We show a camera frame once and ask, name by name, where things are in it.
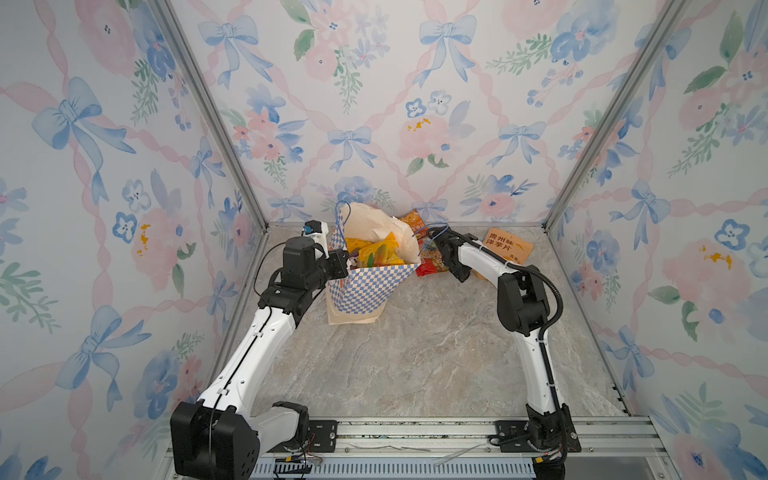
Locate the tan potato chips pouch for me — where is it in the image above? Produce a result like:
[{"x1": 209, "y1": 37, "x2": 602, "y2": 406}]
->
[{"x1": 482, "y1": 228, "x2": 534, "y2": 265}]

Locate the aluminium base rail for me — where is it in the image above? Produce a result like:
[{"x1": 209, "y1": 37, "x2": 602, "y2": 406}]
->
[{"x1": 157, "y1": 415, "x2": 682, "y2": 480}]

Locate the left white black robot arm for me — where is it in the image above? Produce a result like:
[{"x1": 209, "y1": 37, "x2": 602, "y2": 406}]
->
[{"x1": 170, "y1": 232, "x2": 348, "y2": 479}]

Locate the orange corn chips packet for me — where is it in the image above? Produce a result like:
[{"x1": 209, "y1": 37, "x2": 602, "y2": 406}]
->
[{"x1": 399, "y1": 209, "x2": 427, "y2": 242}]

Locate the black mounting plate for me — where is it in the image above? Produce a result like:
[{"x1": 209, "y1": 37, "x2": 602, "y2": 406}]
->
[
  {"x1": 270, "y1": 420, "x2": 339, "y2": 454},
  {"x1": 487, "y1": 419, "x2": 582, "y2": 454}
]

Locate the blue checkered paper bag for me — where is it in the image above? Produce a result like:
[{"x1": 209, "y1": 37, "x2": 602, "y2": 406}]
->
[{"x1": 327, "y1": 200, "x2": 421, "y2": 326}]

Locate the left aluminium corner post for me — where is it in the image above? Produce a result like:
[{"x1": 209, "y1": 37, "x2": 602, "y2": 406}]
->
[{"x1": 148, "y1": 0, "x2": 268, "y2": 234}]

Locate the right aluminium corner post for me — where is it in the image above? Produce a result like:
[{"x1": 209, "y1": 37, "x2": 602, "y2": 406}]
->
[{"x1": 542, "y1": 0, "x2": 688, "y2": 234}]

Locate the aluminium corner post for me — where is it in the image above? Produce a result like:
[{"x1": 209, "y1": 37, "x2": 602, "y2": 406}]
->
[
  {"x1": 542, "y1": 0, "x2": 688, "y2": 234},
  {"x1": 148, "y1": 0, "x2": 268, "y2": 234}
]

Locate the red fruit candy bag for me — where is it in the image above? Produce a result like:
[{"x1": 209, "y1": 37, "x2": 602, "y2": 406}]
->
[{"x1": 416, "y1": 236, "x2": 448, "y2": 277}]

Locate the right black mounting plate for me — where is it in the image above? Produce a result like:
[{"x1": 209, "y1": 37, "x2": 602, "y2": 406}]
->
[{"x1": 487, "y1": 419, "x2": 582, "y2": 454}]

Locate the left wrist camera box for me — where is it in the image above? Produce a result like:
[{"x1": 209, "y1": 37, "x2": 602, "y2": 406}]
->
[{"x1": 302, "y1": 220, "x2": 329, "y2": 258}]

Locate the yellow mango candy bag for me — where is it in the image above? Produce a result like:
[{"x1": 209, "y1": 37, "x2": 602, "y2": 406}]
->
[
  {"x1": 345, "y1": 238, "x2": 373, "y2": 256},
  {"x1": 357, "y1": 233, "x2": 405, "y2": 268}
]

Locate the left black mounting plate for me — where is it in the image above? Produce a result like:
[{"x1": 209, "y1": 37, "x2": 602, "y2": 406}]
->
[{"x1": 270, "y1": 420, "x2": 339, "y2": 454}]

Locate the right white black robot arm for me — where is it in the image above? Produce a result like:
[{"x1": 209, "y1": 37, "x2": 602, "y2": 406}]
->
[{"x1": 427, "y1": 227, "x2": 570, "y2": 452}]

